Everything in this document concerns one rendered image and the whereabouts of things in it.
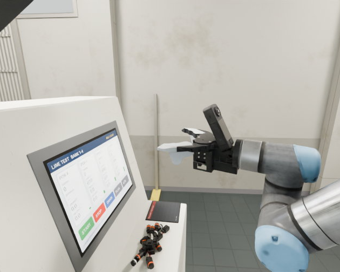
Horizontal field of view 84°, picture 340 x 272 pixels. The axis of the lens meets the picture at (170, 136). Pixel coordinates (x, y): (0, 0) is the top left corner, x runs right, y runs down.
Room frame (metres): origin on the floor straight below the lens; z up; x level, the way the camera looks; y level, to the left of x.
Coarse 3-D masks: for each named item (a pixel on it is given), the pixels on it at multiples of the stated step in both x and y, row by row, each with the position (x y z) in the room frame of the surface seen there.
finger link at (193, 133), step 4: (184, 128) 0.59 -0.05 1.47; (188, 128) 0.58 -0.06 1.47; (192, 128) 0.58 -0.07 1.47; (184, 132) 0.59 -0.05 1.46; (188, 132) 0.57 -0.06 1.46; (192, 132) 0.55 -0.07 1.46; (196, 132) 0.54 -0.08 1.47; (200, 132) 0.54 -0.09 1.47; (204, 132) 0.54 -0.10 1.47; (192, 136) 0.57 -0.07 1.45; (196, 136) 0.53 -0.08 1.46; (192, 140) 0.58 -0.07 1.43
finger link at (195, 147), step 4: (192, 144) 0.46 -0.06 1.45; (196, 144) 0.46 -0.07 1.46; (200, 144) 0.45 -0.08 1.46; (176, 148) 0.45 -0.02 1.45; (180, 148) 0.45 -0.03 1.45; (184, 148) 0.44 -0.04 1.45; (188, 148) 0.44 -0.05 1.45; (192, 148) 0.44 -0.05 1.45; (196, 148) 0.44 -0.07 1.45; (200, 148) 0.44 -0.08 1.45; (204, 148) 0.45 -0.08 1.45; (196, 152) 0.44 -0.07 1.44
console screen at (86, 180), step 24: (72, 144) 0.55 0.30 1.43; (96, 144) 0.66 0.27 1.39; (120, 144) 0.84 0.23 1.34; (48, 168) 0.44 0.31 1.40; (72, 168) 0.51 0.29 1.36; (96, 168) 0.62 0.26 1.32; (120, 168) 0.77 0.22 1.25; (48, 192) 0.42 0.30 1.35; (72, 192) 0.48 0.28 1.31; (96, 192) 0.57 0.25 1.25; (120, 192) 0.71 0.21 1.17; (72, 216) 0.45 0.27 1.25; (96, 216) 0.53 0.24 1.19; (72, 240) 0.42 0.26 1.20; (96, 240) 0.49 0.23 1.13; (72, 264) 0.40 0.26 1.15
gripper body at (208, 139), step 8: (200, 136) 0.50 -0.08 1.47; (208, 136) 0.49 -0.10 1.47; (208, 144) 0.45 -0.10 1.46; (216, 144) 0.45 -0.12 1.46; (240, 144) 0.43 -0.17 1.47; (200, 152) 0.47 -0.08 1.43; (208, 152) 0.45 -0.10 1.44; (216, 152) 0.46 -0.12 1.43; (224, 152) 0.45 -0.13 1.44; (232, 152) 0.44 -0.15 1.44; (200, 160) 0.47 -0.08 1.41; (208, 160) 0.45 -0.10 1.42; (216, 160) 0.46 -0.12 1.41; (224, 160) 0.45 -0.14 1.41; (232, 160) 0.42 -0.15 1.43; (208, 168) 0.45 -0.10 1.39; (216, 168) 0.46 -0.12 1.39; (224, 168) 0.45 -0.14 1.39; (232, 168) 0.44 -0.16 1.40
